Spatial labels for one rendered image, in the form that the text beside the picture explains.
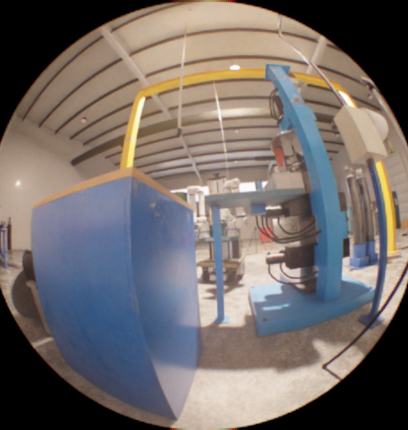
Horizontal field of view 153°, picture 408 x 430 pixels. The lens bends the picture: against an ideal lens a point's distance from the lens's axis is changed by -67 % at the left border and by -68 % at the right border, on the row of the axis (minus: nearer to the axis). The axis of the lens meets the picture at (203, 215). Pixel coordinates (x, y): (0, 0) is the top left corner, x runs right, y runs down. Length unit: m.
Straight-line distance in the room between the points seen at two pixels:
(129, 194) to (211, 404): 0.89
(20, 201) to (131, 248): 9.90
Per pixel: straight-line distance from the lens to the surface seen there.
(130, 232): 0.32
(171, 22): 6.44
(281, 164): 1.97
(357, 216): 2.87
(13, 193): 10.12
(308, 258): 1.51
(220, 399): 0.89
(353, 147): 1.29
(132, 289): 0.34
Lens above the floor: 0.79
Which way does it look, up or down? 7 degrees up
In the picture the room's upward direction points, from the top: 3 degrees counter-clockwise
